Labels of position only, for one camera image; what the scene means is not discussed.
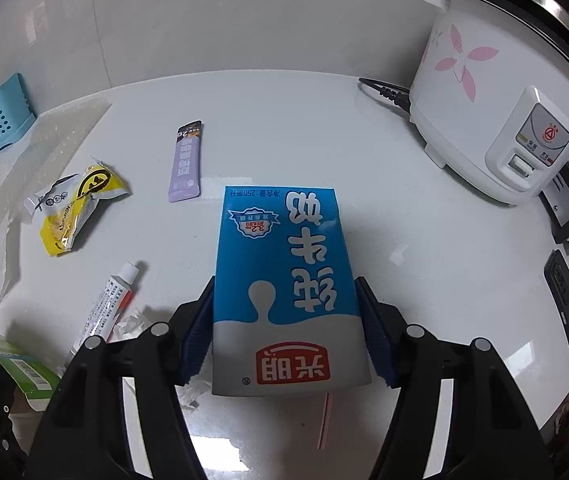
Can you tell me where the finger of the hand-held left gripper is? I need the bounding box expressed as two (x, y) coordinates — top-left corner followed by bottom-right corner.
(0, 369), (30, 480)

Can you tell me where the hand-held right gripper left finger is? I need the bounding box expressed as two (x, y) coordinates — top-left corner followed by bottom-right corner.
(27, 276), (215, 480)

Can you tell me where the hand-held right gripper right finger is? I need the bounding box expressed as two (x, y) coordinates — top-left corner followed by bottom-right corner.
(354, 276), (552, 480)

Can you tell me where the green white cardboard box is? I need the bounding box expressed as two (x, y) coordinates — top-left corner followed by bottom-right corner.
(0, 321), (62, 411)

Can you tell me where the blue white milk carton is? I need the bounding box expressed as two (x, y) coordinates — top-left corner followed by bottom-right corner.
(212, 185), (372, 397)

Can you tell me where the plastic bottle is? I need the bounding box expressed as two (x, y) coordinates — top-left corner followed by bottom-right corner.
(168, 120), (204, 204)

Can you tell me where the yellow snack wrapper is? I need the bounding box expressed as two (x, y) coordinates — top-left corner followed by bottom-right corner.
(24, 157), (131, 257)

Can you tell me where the white ointment tube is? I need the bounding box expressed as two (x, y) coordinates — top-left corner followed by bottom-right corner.
(67, 261), (140, 366)

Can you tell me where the pink drinking straw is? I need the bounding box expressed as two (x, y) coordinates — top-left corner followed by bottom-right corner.
(317, 392), (335, 450)

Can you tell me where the white flowered rice cooker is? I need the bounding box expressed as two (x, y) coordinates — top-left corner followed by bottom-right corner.
(408, 0), (569, 207)

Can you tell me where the blue perforated utensil holder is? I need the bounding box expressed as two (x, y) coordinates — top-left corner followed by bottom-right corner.
(0, 73), (38, 155)

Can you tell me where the black power cord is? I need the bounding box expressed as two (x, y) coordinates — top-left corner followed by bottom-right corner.
(358, 77), (412, 111)

